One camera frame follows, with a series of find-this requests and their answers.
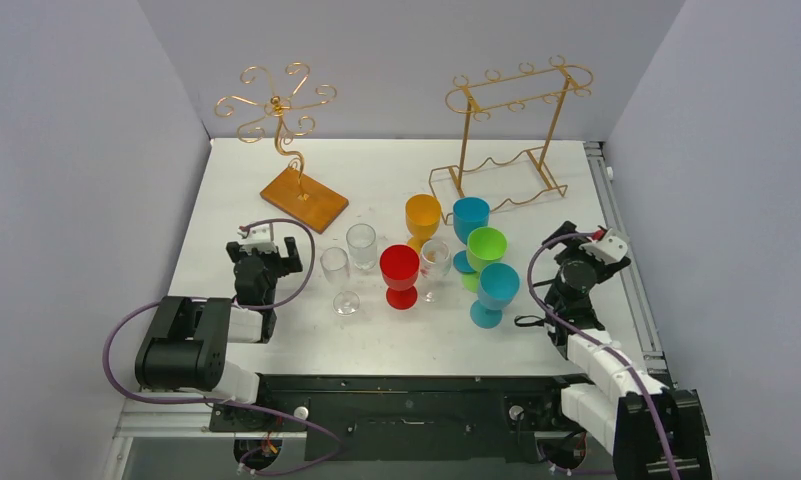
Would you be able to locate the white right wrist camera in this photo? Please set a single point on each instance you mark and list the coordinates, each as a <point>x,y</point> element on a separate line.
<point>608,246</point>

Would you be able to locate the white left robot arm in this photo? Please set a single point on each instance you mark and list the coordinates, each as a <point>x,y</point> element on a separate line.
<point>185,345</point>

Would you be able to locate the blue plastic goblet rear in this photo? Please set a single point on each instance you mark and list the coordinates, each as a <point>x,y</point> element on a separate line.
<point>469,213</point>

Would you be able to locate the orange plastic goblet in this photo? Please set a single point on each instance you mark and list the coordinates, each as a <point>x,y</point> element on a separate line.
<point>423,217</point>

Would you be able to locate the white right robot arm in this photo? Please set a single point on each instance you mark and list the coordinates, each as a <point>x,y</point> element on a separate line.
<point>650,429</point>

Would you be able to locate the small clear wine glass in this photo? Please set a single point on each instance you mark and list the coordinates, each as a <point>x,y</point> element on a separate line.
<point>435,263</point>

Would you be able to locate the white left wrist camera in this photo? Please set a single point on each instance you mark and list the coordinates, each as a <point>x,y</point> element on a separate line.
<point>257,234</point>

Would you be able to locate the patterned clear glass goblet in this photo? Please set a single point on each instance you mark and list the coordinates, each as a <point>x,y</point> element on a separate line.
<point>361,242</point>

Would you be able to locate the blue plastic goblet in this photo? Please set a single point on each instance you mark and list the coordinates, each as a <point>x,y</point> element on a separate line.
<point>469,213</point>
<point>497,287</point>

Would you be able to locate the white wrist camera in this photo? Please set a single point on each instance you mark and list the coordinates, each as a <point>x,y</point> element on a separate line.
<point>608,246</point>
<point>257,234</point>

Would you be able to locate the green plastic goblet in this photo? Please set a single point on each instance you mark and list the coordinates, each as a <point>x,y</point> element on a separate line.
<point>485,246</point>

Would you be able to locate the clear champagne flute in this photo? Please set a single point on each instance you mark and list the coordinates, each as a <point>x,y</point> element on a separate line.
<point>336,269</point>

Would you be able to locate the blue plastic goblet front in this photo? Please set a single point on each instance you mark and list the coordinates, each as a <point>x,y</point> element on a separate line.
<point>497,287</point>

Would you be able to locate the red plastic goblet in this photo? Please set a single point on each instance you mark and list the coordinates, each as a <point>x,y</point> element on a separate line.
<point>399,265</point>

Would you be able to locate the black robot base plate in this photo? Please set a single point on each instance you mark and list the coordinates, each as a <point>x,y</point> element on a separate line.
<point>408,418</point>

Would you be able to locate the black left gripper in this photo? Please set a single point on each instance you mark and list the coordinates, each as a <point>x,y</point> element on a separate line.
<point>288,264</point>

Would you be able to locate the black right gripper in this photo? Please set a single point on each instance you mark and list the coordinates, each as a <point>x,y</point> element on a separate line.
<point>573,246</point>

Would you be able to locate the gold spiral rack wooden base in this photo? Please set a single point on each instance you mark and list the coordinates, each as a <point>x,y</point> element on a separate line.
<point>292,191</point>

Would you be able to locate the gold rectangular wire glass rack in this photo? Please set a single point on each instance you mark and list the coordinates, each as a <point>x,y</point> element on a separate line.
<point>509,121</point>

